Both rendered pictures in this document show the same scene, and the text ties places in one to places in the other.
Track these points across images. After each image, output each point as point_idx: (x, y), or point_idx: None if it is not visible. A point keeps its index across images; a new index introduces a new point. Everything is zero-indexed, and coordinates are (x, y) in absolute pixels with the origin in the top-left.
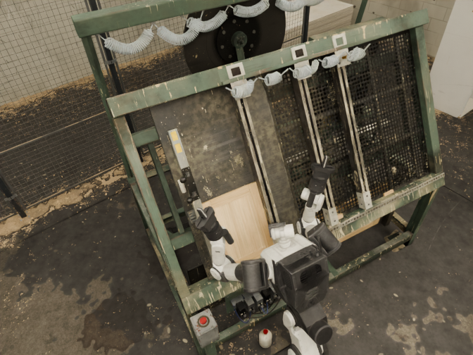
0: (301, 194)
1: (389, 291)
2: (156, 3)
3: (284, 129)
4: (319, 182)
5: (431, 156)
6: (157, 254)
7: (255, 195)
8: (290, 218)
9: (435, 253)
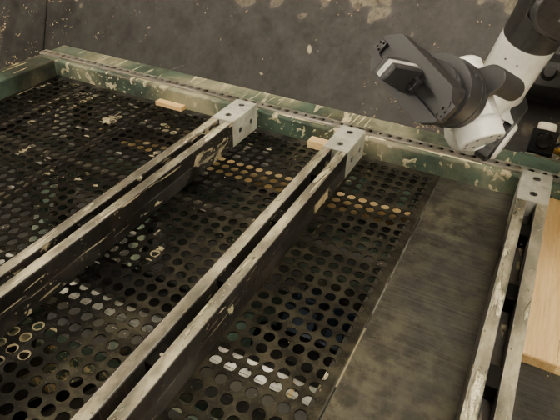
0: (502, 132)
1: (311, 61)
2: None
3: (277, 401)
4: (458, 69)
5: (18, 80)
6: None
7: (543, 323)
8: (449, 217)
9: (182, 52)
